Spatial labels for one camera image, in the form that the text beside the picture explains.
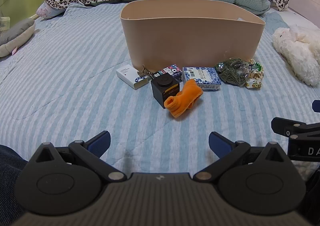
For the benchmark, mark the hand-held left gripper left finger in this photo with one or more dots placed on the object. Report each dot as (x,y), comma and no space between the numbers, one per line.
(98,142)

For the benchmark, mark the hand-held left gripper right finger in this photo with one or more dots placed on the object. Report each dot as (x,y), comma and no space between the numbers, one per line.
(218,143)

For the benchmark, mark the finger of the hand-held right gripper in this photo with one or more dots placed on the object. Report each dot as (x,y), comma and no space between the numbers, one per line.
(317,106)
(282,126)

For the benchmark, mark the floral hair scrunchie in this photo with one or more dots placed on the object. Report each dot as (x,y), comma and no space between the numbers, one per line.
(255,76)

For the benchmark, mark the orange sock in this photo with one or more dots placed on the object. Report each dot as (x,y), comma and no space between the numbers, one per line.
(186,96)

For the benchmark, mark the blue and white patterned box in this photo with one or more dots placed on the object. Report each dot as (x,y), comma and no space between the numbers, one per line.
(203,76)

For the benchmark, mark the bag of green tea leaves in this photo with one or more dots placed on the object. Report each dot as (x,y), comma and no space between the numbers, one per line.
(232,72)

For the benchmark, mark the white cardboard box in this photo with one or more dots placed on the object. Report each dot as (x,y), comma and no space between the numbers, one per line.
(126,74)

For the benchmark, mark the black cube box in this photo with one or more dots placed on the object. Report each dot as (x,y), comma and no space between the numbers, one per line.
(162,88)

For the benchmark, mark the brown hair clip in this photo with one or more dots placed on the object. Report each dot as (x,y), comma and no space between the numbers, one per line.
(144,72)

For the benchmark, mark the cartoon print box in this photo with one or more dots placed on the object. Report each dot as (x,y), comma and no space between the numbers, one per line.
(168,71)

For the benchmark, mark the beige plastic basket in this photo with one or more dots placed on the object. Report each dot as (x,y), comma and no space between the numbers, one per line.
(190,41)

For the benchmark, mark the white plush toy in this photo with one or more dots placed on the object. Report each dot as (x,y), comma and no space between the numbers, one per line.
(297,51)

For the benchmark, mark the blue striped bed sheet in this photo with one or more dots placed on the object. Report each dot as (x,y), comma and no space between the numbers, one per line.
(75,66)

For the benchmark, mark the person's leg in jeans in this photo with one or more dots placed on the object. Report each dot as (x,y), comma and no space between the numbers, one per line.
(10,178)

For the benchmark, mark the grey plush cushion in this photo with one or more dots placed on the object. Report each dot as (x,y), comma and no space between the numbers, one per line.
(17,33)

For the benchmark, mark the pink pillow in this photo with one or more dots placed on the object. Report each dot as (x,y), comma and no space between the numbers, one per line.
(48,11)

